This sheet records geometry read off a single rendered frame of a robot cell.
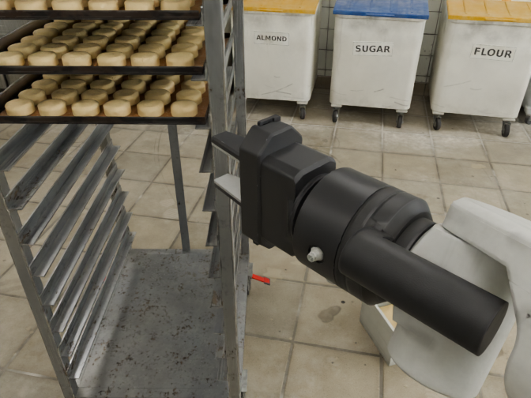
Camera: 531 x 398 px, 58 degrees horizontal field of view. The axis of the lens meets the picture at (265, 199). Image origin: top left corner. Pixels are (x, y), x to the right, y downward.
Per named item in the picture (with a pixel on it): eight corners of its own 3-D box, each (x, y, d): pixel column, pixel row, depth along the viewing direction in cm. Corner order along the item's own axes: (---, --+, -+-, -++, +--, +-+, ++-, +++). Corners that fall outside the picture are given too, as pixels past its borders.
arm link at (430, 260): (413, 187, 39) (561, 250, 33) (365, 301, 42) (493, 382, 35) (344, 176, 31) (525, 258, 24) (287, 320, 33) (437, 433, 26)
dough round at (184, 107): (167, 118, 89) (167, 108, 88) (175, 108, 93) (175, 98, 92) (193, 120, 88) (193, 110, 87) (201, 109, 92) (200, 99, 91)
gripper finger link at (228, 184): (209, 182, 48) (250, 206, 44) (232, 170, 50) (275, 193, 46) (209, 195, 49) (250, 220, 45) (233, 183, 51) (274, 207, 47)
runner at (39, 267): (44, 276, 106) (40, 266, 105) (32, 276, 106) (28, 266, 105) (120, 146, 160) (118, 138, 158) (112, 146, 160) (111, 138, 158)
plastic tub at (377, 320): (428, 301, 181) (436, 268, 172) (465, 345, 163) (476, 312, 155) (356, 319, 173) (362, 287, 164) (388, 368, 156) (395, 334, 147)
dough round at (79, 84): (63, 97, 98) (61, 88, 97) (61, 89, 102) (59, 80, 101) (88, 93, 100) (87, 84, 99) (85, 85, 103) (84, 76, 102)
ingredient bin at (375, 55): (324, 125, 315) (333, 1, 273) (333, 91, 367) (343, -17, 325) (408, 132, 305) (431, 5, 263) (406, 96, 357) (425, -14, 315)
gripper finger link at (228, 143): (231, 136, 48) (275, 156, 44) (205, 146, 46) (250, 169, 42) (230, 121, 47) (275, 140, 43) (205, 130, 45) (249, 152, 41)
